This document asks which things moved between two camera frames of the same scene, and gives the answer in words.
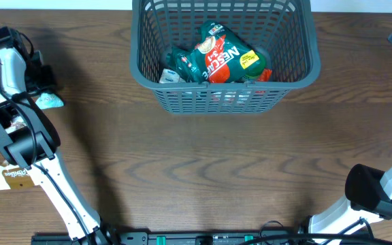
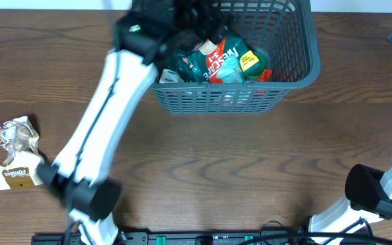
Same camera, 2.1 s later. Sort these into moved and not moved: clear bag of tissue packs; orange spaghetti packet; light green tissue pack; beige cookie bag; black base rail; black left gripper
Moved: black left gripper; light green tissue pack
Not moved: orange spaghetti packet; black base rail; clear bag of tissue packs; beige cookie bag
